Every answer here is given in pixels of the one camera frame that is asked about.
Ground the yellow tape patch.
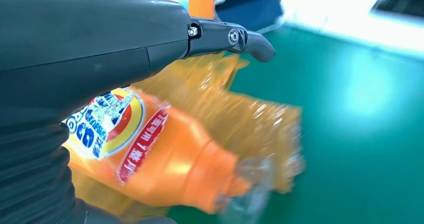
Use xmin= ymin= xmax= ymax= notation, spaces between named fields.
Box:
xmin=71 ymin=51 xmax=306 ymax=224

